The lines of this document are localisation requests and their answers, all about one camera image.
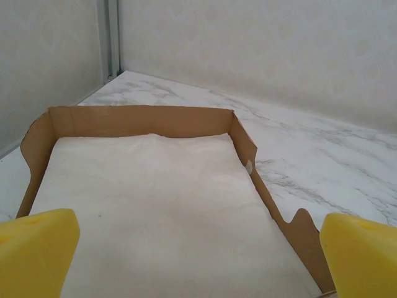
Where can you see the aluminium frame corner post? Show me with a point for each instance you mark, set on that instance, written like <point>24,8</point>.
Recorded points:
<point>108,37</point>

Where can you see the brown cardboard tray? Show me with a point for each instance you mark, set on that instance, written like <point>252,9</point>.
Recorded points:
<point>139,121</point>

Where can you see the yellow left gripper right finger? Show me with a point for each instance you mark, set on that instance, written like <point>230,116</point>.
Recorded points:
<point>363,260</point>

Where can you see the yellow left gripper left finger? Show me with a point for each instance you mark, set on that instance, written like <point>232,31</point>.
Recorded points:
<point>34,254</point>

